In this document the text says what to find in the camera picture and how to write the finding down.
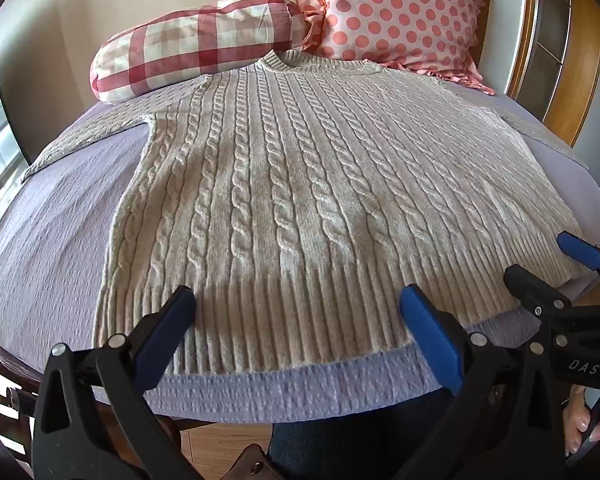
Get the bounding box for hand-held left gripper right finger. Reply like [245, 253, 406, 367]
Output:
[395, 284, 570, 480]

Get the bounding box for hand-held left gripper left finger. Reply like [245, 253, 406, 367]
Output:
[32, 285, 203, 480]

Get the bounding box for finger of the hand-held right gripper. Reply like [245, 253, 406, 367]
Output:
[556, 231, 600, 306]
[504, 263, 572, 322]

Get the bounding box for beige cable-knit sweater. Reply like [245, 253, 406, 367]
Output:
[22, 50, 593, 376]

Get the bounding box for person's right hand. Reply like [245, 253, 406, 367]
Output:
[561, 391, 600, 457]

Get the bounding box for person's legs in jeans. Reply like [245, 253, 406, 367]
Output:
[267, 389, 461, 480]

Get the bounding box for lavender textured blanket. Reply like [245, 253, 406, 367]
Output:
[0, 85, 600, 423]

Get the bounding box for wooden framed door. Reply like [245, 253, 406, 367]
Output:
[502, 0, 600, 148]

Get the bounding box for red checked pillow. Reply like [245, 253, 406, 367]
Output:
[90, 0, 311, 106]

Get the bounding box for pink polka dot pillow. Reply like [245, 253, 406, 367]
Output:
[294, 0, 496, 97]

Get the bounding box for beige headboard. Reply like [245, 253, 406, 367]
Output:
[0, 0, 306, 163]

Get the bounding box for dark wooden bed frame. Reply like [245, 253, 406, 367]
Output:
[0, 332, 46, 461]

